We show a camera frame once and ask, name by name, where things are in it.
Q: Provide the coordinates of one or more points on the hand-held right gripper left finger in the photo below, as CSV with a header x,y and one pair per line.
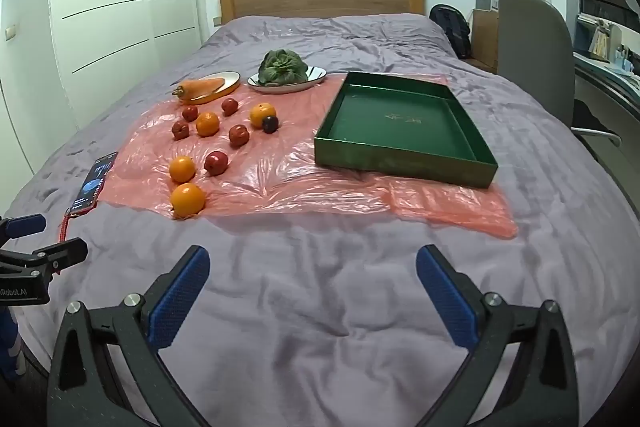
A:
x,y
180,297

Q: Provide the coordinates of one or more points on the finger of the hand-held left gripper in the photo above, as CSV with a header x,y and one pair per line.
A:
x,y
60,254
25,225

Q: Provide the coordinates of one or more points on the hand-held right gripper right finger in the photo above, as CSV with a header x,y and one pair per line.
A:
x,y
450,302

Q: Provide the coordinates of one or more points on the orange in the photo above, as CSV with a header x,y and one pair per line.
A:
x,y
181,169
260,113
187,199
207,124

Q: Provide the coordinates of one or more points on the small red apple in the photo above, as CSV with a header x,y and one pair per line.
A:
x,y
190,112
180,130
229,106

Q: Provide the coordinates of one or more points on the green cardboard box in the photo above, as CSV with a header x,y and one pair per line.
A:
x,y
400,122

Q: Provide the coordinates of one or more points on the dark plum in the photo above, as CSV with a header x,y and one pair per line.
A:
x,y
270,125

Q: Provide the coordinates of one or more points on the person's left hand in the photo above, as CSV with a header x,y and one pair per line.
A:
x,y
7,339

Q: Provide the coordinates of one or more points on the smartphone with red case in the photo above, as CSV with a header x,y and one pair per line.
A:
x,y
95,182

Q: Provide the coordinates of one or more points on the pink plastic sheet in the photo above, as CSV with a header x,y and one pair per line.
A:
x,y
300,162

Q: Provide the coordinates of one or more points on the carrot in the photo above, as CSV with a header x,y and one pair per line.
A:
x,y
200,88

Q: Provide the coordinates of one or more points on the orange-rimmed round plate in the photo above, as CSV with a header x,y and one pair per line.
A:
x,y
229,82

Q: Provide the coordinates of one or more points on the white wardrobe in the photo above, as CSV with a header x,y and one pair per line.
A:
x,y
100,17

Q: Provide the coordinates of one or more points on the bok choy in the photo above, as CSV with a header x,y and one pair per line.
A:
x,y
281,66

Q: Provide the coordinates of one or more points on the white oval plate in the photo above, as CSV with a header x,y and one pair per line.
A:
x,y
316,74

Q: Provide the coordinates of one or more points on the grey chair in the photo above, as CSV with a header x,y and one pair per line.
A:
x,y
535,52

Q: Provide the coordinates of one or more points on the wooden nightstand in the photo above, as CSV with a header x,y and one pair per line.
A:
x,y
484,37

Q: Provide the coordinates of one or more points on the black backpack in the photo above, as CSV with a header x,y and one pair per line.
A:
x,y
452,32

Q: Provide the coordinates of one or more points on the desk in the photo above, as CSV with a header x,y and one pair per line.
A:
x,y
605,74

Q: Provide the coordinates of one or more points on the row of books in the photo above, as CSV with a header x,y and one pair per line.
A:
x,y
597,37

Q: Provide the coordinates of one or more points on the wall switch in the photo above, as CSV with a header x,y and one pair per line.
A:
x,y
10,32

